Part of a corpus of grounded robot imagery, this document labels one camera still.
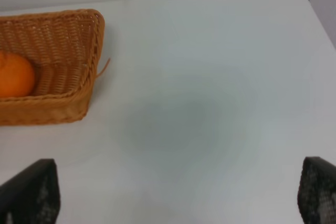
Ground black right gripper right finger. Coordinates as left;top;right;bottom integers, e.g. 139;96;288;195
297;157;335;224

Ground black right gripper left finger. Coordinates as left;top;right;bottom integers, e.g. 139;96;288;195
1;159;61;223

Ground orange fruit with stem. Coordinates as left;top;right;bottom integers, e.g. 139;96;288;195
1;51;35;98

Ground orange woven wicker basket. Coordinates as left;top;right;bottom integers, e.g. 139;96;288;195
1;9;105;126

